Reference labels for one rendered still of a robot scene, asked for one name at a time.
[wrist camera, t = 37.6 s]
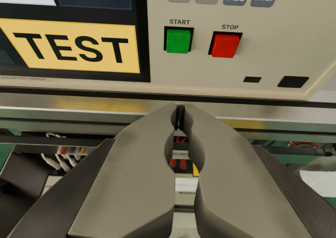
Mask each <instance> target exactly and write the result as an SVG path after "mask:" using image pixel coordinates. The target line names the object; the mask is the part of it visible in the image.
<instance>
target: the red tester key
mask: <svg viewBox="0 0 336 238"><path fill-rule="evenodd" d="M239 41H240V39H239V36H238V35H227V34H216V36H215V39H214V43H213V47H212V50H211V54H212V57H218V58H233V57H234V54H235V52H236V49H237V46H238V44H239Z"/></svg>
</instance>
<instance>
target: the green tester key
mask: <svg viewBox="0 0 336 238"><path fill-rule="evenodd" d="M190 39H191V31H190V30H178V29H168V30H167V41H166V52H167V53H178V54H187V53H188V52H189V45H190Z"/></svg>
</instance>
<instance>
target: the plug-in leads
mask: <svg viewBox="0 0 336 238"><path fill-rule="evenodd" d="M49 135H53V136H55V137H58V138H66V137H65V136H63V137H61V136H60V135H59V134H54V133H51V132H48V133H46V136H47V137H50V136H49ZM41 155H42V157H43V159H44V160H45V161H46V162H47V163H48V164H50V165H51V166H53V167H54V168H55V169H56V170H59V171H60V170H61V169H62V168H63V169H64V172H65V173H67V172H69V171H70V170H71V167H70V166H68V165H67V164H66V163H65V162H63V161H61V159H60V158H59V156H58V154H55V156H56V157H57V159H58V161H59V163H60V164H59V163H57V162H55V161H54V160H52V159H51V158H47V157H45V156H44V154H43V153H41ZM61 155H62V156H63V158H64V159H65V160H69V161H70V164H71V165H72V166H73V167H74V166H75V165H77V164H78V163H77V162H76V161H80V160H81V159H82V156H81V155H74V157H75V160H76V161H75V160H74V159H72V158H71V156H70V154H61Z"/></svg>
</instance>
